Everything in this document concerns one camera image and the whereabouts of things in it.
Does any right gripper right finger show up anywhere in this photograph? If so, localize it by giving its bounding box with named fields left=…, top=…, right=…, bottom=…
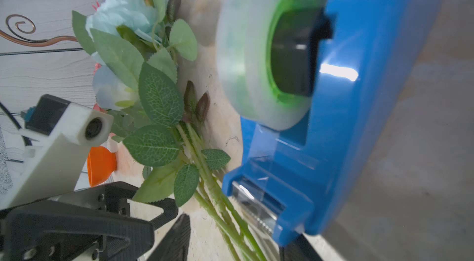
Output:
left=279, top=235, right=323, bottom=261

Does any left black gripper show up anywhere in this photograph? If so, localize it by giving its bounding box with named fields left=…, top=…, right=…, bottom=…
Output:
left=1, top=182, right=178, bottom=261

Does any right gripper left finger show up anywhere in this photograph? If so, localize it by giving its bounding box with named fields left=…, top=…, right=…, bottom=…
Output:
left=148, top=214, right=191, bottom=261

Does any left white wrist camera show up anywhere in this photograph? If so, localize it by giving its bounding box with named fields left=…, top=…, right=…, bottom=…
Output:
left=1, top=94, right=114, bottom=209

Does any blue tape dispenser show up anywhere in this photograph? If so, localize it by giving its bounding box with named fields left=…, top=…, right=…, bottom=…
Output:
left=222, top=0, right=442, bottom=247

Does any clear tape roll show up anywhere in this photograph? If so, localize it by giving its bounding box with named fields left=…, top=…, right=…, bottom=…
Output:
left=216, top=0, right=325, bottom=131

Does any artificial flower bouquet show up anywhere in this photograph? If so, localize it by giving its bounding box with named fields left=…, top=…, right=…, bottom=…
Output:
left=72, top=0, right=265, bottom=261

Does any curly metal wire stand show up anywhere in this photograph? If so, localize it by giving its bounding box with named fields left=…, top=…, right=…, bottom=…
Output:
left=1, top=14, right=78, bottom=47

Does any orange plastic bowl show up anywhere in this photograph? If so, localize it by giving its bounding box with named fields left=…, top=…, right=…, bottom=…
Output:
left=86, top=146, right=117, bottom=187

